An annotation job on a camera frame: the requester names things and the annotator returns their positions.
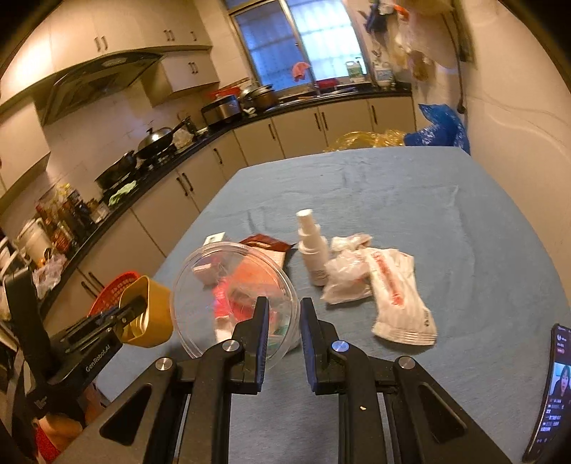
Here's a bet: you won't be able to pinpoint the silver rice cooker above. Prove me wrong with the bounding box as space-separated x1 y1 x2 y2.
201 94 243 128

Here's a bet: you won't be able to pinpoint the clear plastic bowl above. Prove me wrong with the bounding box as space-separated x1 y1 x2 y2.
171 242 300 360

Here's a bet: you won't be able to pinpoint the white red-printed plastic bag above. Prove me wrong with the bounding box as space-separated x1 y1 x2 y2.
363 247 438 346

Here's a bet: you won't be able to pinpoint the person's red clothing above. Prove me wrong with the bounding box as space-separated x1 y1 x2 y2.
32 424 63 464

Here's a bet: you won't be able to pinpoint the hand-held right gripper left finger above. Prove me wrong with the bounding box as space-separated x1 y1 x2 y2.
54 297 271 464

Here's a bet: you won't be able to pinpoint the yellow plastic bag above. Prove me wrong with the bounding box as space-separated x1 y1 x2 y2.
323 129 406 153

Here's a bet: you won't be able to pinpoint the crumpled bag on counter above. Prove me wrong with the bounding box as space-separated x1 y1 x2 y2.
33 259 67 299

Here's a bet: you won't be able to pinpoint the cluster of seasoning bottles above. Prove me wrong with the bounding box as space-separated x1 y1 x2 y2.
36 185 110 251

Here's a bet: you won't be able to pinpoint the hanging plastic bags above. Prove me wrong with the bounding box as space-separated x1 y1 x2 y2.
388 0 451 81

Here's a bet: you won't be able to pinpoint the cream base cabinets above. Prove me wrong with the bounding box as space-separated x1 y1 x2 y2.
40 96 418 340

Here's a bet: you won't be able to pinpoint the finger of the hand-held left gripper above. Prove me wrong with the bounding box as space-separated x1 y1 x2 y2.
87 297 149 333

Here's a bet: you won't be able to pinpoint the black kitchen countertop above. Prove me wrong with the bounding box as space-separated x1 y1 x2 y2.
27 82 413 322

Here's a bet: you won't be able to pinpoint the wok with metal lid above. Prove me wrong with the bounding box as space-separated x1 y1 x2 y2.
136 117 192 157

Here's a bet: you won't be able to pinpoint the white plastic container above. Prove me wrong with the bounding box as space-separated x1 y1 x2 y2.
18 218 52 264

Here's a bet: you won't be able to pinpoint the yellow cup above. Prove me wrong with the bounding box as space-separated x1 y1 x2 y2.
117 276 175 349

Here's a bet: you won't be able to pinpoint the crumpled white plastic bag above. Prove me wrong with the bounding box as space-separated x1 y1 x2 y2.
321 233 374 305

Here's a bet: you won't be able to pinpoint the blue plastic bag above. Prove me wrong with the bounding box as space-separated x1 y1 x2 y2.
404 104 471 155

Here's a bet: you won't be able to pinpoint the red-brown foil packet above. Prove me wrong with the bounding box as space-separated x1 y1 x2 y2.
238 234 297 271

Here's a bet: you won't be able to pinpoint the black range hood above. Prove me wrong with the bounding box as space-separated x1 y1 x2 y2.
42 51 163 126

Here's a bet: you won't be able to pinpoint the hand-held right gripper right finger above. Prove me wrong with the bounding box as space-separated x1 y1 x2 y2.
300 297 514 464

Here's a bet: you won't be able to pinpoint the white spray bottle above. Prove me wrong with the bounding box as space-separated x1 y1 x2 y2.
295 209 331 287

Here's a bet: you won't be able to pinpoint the black wall cable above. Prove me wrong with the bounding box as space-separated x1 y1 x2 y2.
448 9 469 114

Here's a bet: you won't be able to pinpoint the orange cardboard box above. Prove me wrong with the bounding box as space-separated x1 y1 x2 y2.
213 263 290 331

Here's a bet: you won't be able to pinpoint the black smartphone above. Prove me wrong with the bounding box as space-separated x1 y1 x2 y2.
522 323 571 462

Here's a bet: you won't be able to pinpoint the stacked metal pots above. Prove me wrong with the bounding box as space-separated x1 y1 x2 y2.
238 83 277 112

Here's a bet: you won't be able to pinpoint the cream wall cabinets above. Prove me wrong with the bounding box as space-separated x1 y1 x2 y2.
0 0 221 192

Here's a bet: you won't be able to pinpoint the kitchen window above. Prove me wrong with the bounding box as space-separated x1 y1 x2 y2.
229 0 371 87

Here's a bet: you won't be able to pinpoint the green cloth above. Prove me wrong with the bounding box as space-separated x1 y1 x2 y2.
107 181 137 207

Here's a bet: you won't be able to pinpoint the red plastic basket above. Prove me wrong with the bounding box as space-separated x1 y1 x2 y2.
88 271 139 317

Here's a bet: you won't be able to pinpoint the hanging blue utensils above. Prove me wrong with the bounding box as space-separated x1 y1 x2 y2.
366 0 398 34

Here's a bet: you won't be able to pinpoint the black frying pan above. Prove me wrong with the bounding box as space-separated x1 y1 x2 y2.
95 150 139 188

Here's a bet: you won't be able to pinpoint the person's left forearm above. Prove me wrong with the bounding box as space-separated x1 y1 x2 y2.
33 384 101 447

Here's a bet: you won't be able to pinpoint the green detergent jug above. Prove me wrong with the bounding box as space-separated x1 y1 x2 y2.
345 58 367 83

